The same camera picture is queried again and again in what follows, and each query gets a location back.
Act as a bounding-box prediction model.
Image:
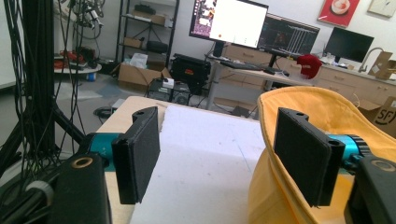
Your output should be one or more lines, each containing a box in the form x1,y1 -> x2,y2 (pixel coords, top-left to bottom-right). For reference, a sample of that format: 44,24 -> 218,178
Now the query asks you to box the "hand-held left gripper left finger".
111,105 -> 162,205

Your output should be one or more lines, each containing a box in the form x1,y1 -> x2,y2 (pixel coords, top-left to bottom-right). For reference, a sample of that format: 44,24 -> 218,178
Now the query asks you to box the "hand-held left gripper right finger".
274,107 -> 346,208

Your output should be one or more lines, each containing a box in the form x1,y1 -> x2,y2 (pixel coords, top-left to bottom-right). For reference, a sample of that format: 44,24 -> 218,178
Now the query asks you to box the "yellow fabric basket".
247,86 -> 396,224

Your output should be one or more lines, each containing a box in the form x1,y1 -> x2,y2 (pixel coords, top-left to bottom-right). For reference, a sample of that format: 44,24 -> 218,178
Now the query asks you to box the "black computer tower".
146,77 -> 192,106

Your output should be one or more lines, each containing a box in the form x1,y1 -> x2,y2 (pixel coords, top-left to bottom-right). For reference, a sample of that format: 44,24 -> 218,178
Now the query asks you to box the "open cardboard box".
111,62 -> 172,92

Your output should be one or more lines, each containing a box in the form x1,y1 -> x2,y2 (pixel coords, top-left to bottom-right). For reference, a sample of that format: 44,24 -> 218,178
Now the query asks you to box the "wooden cabinet counter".
222,43 -> 396,106

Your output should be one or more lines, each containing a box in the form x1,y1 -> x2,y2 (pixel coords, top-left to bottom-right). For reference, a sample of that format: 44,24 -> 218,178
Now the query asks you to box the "printed cardboard box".
358,96 -> 396,139

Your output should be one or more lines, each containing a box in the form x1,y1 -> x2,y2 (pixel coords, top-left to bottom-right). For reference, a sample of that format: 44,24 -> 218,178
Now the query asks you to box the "red cap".
296,54 -> 323,80

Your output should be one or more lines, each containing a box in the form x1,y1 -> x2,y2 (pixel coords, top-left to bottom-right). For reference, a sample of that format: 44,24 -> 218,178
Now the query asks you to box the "black equipment case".
169,53 -> 213,96

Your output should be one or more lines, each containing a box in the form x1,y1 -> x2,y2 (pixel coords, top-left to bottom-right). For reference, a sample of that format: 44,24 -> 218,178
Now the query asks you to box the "round white table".
53,55 -> 103,76

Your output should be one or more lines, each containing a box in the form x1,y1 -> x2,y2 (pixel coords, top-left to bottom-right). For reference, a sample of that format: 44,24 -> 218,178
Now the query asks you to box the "black keyboard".
219,60 -> 265,72

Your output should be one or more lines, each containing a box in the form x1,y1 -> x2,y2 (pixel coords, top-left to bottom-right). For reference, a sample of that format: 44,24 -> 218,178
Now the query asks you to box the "metal faucet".
358,47 -> 385,74

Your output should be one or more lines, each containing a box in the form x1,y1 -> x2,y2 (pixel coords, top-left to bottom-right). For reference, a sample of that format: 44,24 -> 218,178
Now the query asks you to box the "dark wide monitor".
257,12 -> 321,59

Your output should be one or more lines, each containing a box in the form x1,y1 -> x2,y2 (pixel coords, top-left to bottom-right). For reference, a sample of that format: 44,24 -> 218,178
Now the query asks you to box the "folded cardboard box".
367,50 -> 396,81

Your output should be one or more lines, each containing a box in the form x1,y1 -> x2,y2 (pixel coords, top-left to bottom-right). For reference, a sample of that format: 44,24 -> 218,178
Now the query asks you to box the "small black monitor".
323,26 -> 375,63

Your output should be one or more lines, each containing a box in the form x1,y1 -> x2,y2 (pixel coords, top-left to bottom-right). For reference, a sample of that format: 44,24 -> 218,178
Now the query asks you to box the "black metal stand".
0,0 -> 87,175

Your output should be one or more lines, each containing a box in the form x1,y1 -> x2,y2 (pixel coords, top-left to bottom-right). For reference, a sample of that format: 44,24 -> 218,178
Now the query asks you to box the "black metal shelf rack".
115,0 -> 180,68

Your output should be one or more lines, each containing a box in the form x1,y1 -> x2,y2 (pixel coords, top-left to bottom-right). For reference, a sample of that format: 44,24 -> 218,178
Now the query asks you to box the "red framed picture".
317,0 -> 361,28

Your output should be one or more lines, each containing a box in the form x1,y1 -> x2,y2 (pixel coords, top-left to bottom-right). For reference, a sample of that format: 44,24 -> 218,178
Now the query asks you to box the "large bright monitor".
189,0 -> 269,49

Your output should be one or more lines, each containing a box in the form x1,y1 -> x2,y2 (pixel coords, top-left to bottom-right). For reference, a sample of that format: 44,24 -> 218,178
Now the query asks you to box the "bundle of black cables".
0,0 -> 87,200

